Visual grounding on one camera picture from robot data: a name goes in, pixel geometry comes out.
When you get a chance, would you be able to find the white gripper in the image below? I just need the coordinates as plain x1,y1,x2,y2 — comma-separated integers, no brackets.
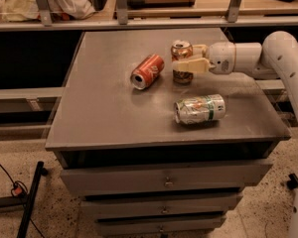
172,42,236,74

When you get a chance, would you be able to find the black metal stand leg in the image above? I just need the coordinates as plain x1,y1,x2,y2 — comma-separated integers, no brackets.
0,161,49,238

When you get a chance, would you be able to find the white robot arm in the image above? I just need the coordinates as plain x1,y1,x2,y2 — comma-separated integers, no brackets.
172,31,298,238

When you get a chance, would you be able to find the grey metal shelf rail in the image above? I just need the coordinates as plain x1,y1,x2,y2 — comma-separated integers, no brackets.
0,0,298,32

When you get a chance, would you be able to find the black caster foot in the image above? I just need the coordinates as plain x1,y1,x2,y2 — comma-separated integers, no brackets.
286,174,298,190

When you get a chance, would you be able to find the black cable with red clip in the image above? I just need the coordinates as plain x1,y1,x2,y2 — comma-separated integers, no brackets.
0,152,48,238

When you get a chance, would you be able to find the white cloth bundle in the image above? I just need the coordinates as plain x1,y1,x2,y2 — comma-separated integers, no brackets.
0,0,95,22

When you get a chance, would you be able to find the red soda can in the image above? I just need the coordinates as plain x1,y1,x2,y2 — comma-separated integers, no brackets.
130,54,165,90

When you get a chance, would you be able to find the green and white soda can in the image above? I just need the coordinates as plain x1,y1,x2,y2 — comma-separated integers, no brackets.
174,94,226,125

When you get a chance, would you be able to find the orange patterned soda can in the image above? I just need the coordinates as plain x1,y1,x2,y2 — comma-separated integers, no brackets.
171,40,194,84

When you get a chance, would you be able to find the grey drawer cabinet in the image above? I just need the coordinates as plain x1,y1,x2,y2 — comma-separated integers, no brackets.
46,29,290,236

